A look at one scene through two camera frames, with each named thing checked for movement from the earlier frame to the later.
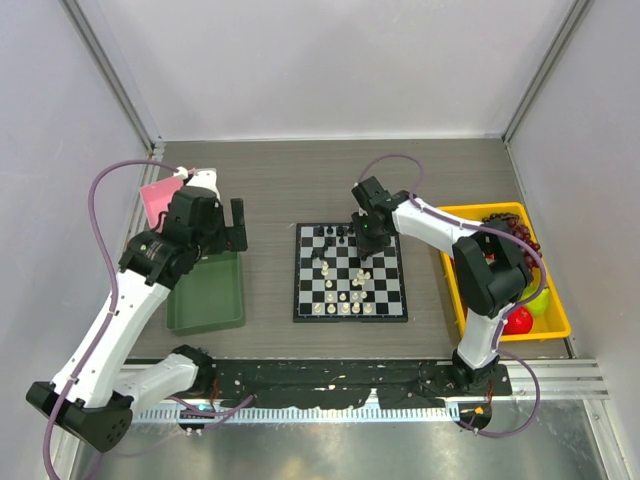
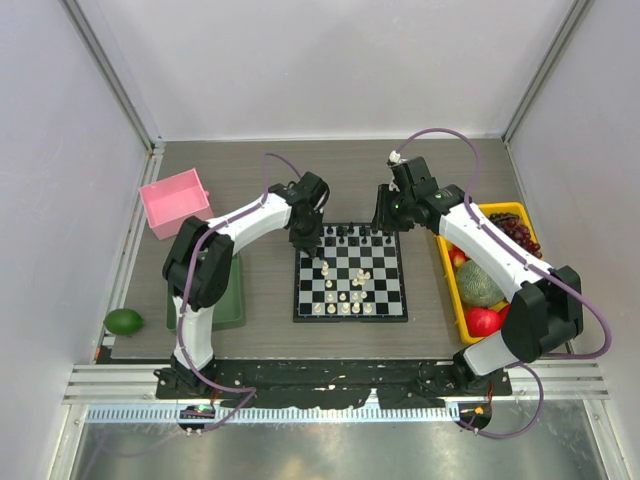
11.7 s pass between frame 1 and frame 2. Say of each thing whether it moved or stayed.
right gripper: moved
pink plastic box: stayed
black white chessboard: stayed
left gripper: moved
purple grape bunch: stayed
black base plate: stayed
